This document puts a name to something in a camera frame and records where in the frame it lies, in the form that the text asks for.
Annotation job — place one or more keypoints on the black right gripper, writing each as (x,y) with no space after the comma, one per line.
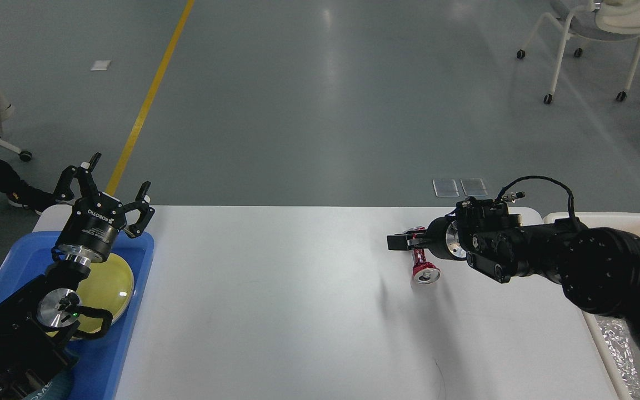
(441,239)

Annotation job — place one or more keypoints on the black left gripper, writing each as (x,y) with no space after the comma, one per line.
(96,220)

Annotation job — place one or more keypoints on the crushed red can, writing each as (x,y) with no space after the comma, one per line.
(423,271)

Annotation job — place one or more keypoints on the yellow plate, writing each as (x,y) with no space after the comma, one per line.
(56,310)

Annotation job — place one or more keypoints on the teal mug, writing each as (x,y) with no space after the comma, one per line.
(60,387)

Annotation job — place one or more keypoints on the aluminium foil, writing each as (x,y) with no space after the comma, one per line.
(617,338)

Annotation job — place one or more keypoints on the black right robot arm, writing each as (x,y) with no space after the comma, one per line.
(497,242)

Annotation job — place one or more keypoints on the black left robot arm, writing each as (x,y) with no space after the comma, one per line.
(31,355)

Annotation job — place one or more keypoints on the left floor socket plate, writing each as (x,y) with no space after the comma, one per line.
(445,188)

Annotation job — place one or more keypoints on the floor socket plate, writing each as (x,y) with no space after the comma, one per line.
(474,187)
(445,188)

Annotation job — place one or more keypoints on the right floor socket plate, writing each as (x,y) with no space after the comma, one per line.
(474,187)

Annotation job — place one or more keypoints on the cream plastic bin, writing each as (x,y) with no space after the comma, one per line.
(603,344)

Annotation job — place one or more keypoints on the white office chair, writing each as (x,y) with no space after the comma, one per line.
(592,21)

